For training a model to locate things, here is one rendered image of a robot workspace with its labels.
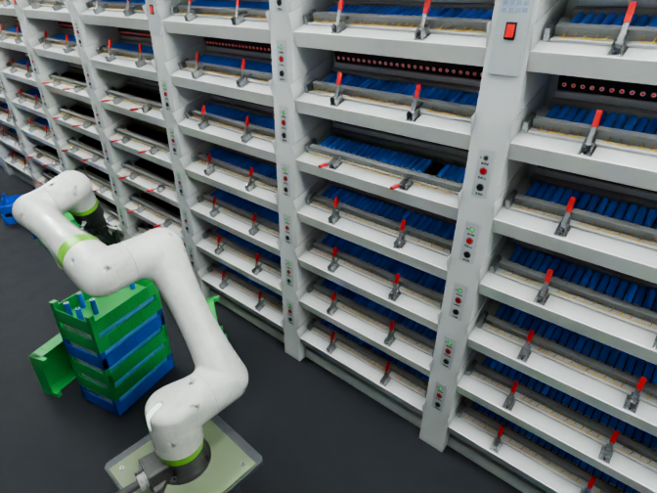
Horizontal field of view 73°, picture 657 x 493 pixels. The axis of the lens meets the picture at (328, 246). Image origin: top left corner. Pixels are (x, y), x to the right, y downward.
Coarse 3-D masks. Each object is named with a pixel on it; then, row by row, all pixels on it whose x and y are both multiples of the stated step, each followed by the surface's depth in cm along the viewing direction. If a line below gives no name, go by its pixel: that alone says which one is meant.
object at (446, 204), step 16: (320, 128) 158; (352, 128) 154; (304, 144) 154; (416, 144) 140; (432, 144) 136; (304, 160) 151; (320, 160) 149; (432, 160) 137; (320, 176) 150; (336, 176) 145; (352, 176) 140; (368, 176) 138; (384, 176) 136; (368, 192) 140; (384, 192) 135; (400, 192) 130; (416, 192) 128; (432, 192) 127; (432, 208) 126; (448, 208) 122
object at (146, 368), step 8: (168, 344) 189; (160, 352) 185; (168, 352) 190; (152, 360) 182; (160, 360) 187; (144, 368) 178; (152, 368) 183; (80, 376) 172; (136, 376) 175; (144, 376) 180; (80, 384) 175; (88, 384) 172; (96, 384) 169; (112, 384) 165; (120, 384) 169; (128, 384) 173; (96, 392) 172; (104, 392) 169; (112, 392) 166; (120, 392) 170; (112, 400) 168
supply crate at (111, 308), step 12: (144, 288) 169; (156, 288) 175; (72, 300) 164; (96, 300) 170; (108, 300) 170; (120, 300) 170; (132, 300) 164; (144, 300) 170; (60, 312) 156; (72, 312) 163; (84, 312) 163; (108, 312) 155; (120, 312) 161; (72, 324) 155; (84, 324) 152; (96, 324) 152; (108, 324) 157
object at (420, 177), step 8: (312, 144) 153; (320, 152) 151; (328, 152) 148; (336, 152) 147; (352, 160) 143; (360, 160) 141; (368, 160) 140; (376, 168) 138; (384, 168) 136; (392, 168) 134; (400, 168) 134; (392, 176) 134; (400, 176) 133; (416, 176) 130; (424, 176) 129; (432, 176) 128; (416, 184) 129; (424, 184) 128; (432, 184) 127; (440, 184) 126; (448, 184) 124; (456, 184) 123
